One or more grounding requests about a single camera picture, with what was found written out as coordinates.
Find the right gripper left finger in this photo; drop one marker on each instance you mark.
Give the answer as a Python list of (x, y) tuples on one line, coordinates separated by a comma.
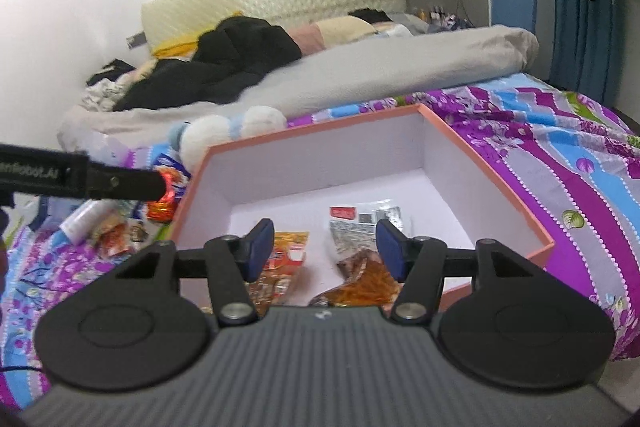
[(231, 262)]

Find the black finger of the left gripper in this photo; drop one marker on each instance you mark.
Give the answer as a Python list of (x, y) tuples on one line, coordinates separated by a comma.
[(108, 182)]

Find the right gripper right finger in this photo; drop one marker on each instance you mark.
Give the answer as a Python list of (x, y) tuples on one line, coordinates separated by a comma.
[(418, 263)]

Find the orange label snack pack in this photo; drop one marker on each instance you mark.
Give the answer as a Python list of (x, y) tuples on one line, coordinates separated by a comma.
[(280, 272)]

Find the shrimp snack clear pack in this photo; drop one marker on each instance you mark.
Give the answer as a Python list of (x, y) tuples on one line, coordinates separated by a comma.
[(366, 281)]

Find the red peanut snack pack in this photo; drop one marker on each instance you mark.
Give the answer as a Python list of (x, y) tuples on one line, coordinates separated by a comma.
[(115, 236)]

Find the red foil tea packet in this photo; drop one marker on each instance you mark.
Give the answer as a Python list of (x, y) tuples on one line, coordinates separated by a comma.
[(164, 210)]

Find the person's left hand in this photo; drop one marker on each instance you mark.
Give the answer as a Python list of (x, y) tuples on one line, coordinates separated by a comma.
[(4, 222)]

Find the white spray can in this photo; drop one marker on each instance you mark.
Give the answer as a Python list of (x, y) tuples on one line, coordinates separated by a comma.
[(85, 218)]

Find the white patterned clothes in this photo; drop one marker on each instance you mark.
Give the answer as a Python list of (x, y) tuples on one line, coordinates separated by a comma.
[(105, 94)]

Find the white blue plush toy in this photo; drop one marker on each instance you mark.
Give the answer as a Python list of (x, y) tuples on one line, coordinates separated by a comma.
[(192, 139)]

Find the pink cardboard box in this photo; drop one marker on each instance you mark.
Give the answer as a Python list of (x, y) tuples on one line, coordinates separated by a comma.
[(407, 154)]

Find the yellow blanket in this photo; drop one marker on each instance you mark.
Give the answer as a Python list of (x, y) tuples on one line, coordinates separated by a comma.
[(186, 42)]

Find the black clothing pile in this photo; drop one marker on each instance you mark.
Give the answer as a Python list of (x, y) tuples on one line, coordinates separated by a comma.
[(238, 54)]

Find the grey duvet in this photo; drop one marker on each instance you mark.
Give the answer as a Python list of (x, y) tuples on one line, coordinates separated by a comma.
[(356, 72)]

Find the beige pink pillow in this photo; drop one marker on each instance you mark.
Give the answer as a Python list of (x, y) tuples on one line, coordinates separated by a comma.
[(337, 31)]

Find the blue curtain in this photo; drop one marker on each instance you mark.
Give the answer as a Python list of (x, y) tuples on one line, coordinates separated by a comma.
[(588, 48)]

